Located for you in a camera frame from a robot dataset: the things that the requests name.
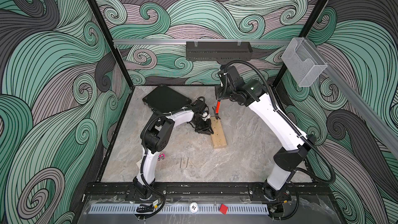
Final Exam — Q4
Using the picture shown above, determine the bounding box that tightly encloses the claw hammer orange black handle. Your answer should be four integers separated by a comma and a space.
212, 100, 221, 120

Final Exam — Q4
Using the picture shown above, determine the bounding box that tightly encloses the wooden block with nails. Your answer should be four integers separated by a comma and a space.
210, 117, 227, 149

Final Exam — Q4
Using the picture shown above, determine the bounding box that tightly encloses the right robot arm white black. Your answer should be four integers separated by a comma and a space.
215, 60, 336, 200

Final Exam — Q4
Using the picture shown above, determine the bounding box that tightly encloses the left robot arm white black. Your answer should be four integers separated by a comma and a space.
134, 96, 214, 198

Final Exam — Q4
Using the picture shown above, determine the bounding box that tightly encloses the black hard case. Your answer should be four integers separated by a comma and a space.
143, 86, 192, 113

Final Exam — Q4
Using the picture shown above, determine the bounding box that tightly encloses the pink toy car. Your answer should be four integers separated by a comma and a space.
158, 152, 165, 161

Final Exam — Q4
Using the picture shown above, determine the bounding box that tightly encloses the red cube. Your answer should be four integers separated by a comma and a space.
219, 204, 229, 215

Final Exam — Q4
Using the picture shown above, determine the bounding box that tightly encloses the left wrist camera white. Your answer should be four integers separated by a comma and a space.
202, 111, 210, 121

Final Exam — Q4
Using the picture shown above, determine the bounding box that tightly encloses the black wall tray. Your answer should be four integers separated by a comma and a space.
186, 41, 253, 64

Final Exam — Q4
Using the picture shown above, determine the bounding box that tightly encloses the aluminium wall rail back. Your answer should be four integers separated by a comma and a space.
113, 38, 292, 46

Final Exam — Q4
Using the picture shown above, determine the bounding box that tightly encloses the aluminium wall rail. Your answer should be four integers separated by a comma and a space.
308, 40, 398, 157
113, 38, 292, 46

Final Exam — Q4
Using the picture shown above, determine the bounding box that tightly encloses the clear mesh wall holder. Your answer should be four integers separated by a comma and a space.
282, 37, 328, 87

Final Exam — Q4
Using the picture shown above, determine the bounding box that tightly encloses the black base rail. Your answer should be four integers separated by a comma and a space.
84, 182, 332, 203

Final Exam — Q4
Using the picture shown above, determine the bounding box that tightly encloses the white slotted cable duct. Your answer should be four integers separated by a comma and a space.
88, 203, 269, 215

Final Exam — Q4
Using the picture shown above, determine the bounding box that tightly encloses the aluminium wall rail right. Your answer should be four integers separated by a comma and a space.
308, 40, 398, 157

